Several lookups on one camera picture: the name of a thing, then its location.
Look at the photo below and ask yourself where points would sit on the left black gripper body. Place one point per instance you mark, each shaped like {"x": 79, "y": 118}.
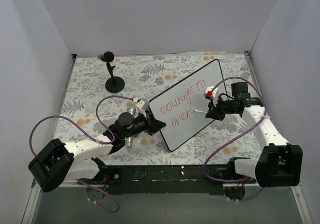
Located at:
{"x": 150, "y": 123}

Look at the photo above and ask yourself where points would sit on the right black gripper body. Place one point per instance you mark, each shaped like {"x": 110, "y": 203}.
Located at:
{"x": 216, "y": 109}

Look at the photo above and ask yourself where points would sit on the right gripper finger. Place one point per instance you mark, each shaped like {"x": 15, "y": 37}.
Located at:
{"x": 212, "y": 106}
{"x": 215, "y": 115}

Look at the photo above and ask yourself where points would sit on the white whiteboard black frame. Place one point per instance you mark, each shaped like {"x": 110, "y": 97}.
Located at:
{"x": 178, "y": 106}

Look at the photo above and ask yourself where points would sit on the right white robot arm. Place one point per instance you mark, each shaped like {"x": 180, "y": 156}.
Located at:
{"x": 279, "y": 163}

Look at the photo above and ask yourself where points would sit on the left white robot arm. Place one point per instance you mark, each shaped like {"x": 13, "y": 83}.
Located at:
{"x": 58, "y": 162}

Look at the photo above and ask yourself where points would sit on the black microphone stand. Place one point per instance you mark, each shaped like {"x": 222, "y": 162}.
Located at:
{"x": 114, "y": 84}

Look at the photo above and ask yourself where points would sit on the floral table mat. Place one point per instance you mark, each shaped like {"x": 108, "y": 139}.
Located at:
{"x": 87, "y": 108}

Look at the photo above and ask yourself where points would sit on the black base bar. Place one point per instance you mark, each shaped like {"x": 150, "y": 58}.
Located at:
{"x": 159, "y": 179}

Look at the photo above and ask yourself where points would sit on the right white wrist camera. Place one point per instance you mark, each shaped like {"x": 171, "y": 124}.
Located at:
{"x": 212, "y": 93}

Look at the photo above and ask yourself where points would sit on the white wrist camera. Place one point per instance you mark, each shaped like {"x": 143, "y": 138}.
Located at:
{"x": 142, "y": 106}
{"x": 212, "y": 93}

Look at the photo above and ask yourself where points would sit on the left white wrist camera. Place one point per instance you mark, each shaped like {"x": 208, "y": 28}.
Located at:
{"x": 142, "y": 106}

